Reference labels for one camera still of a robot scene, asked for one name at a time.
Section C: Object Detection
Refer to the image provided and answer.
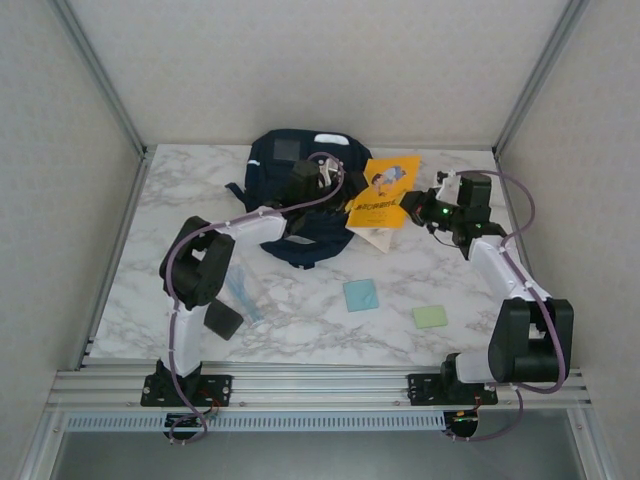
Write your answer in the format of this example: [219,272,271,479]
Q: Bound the yellow picture book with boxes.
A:
[344,154,423,254]

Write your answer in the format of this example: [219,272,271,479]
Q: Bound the navy blue student backpack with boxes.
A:
[224,128,374,270]

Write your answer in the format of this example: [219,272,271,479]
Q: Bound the blue sticky note pad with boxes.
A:
[342,278,381,313]

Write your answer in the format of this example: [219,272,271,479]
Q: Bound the clear plastic bag with pens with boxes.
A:
[222,264,266,330]

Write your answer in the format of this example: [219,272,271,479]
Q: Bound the black rectangular case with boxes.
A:
[203,299,244,342]

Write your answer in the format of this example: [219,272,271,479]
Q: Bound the green sticky note pad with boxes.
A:
[412,304,450,330]

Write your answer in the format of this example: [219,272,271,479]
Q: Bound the grey metal panel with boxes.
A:
[48,429,587,480]

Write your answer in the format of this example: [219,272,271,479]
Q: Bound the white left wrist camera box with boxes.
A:
[318,157,347,190]

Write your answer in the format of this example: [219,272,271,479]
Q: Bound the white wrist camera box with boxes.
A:
[318,157,347,190]
[433,168,462,202]

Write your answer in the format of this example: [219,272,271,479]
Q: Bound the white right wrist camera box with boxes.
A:
[433,168,462,202]

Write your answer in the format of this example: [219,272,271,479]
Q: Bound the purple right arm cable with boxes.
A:
[439,168,569,444]

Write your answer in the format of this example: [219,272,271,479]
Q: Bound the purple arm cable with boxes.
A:
[439,168,569,444]
[164,152,349,446]

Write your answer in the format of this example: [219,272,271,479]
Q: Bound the aluminium frame post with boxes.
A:
[47,0,149,159]
[491,0,592,157]

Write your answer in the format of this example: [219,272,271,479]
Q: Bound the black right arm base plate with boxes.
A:
[407,372,500,408]

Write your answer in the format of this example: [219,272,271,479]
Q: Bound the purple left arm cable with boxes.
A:
[164,152,349,446]

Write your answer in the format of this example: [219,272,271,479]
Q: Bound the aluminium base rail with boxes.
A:
[48,367,595,413]

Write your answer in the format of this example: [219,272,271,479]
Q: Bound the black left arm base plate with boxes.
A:
[141,372,235,408]

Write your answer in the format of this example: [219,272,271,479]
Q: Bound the grey slotted cable duct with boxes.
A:
[64,412,447,432]

